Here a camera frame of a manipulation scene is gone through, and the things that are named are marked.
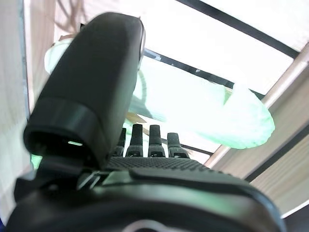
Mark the wooden crate with slatted floor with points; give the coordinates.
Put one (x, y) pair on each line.
(285, 91)

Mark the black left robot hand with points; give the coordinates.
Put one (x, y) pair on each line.
(91, 84)

